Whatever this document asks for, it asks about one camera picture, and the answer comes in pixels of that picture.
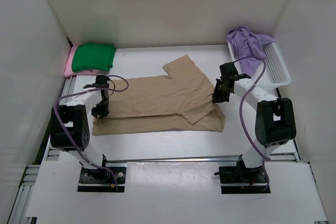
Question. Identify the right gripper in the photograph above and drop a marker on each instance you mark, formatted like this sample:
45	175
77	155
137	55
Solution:
218	98

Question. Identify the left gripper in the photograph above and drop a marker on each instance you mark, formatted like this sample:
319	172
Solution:
103	112

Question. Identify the beige t shirt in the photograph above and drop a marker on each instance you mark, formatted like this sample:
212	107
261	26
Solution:
180	100

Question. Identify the green t shirt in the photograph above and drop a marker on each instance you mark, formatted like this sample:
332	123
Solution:
92	56

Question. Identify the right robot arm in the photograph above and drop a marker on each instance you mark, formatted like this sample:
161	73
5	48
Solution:
274	124

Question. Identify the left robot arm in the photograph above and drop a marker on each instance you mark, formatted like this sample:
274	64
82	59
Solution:
69	126

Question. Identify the purple t shirt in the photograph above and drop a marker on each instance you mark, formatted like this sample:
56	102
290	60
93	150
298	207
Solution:
247	46

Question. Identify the folded pink t shirt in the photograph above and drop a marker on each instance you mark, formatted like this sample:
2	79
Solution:
68	70

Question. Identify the white plastic basket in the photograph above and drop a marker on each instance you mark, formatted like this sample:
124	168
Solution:
276	73

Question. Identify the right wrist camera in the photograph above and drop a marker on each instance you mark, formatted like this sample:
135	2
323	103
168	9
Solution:
229	72

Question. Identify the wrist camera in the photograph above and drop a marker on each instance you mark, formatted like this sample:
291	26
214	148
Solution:
229	72
101	81

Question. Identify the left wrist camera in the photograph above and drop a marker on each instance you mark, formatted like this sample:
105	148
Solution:
101	81

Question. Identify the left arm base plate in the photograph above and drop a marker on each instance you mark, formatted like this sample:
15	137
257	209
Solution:
101	181

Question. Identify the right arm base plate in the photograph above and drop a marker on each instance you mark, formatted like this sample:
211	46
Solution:
246	181

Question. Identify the aluminium frame rail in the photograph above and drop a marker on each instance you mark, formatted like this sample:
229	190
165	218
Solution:
26	187

